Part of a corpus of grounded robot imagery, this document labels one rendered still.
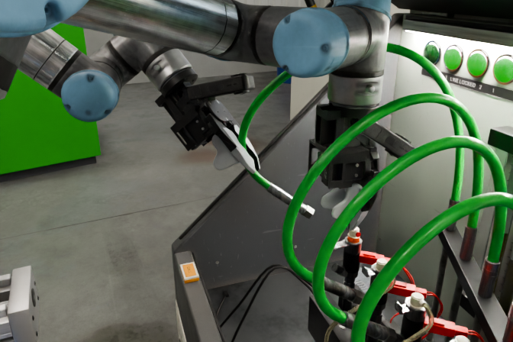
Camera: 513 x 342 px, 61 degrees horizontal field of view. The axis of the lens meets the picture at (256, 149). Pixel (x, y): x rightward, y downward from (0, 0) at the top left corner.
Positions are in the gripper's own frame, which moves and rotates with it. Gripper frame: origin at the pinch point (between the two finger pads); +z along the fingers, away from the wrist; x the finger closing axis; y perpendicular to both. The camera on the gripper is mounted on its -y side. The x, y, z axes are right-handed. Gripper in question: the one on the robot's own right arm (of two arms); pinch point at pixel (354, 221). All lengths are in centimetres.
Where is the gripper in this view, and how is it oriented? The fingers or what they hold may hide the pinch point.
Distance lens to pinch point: 73.2
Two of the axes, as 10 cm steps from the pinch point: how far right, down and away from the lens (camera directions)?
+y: -9.5, 1.2, -3.0
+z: 0.0, 9.3, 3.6
